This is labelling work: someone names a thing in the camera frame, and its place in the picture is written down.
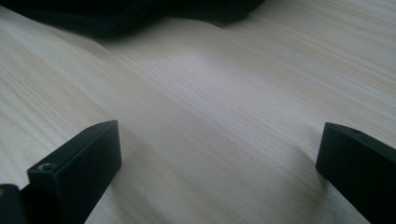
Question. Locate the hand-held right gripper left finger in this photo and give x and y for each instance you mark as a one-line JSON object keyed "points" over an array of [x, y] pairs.
{"points": [[77, 168]]}

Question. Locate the black cloth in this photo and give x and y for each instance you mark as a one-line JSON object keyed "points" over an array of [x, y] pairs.
{"points": [[124, 14]]}

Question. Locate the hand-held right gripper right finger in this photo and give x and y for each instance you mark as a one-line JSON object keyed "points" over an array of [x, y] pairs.
{"points": [[358, 168]]}

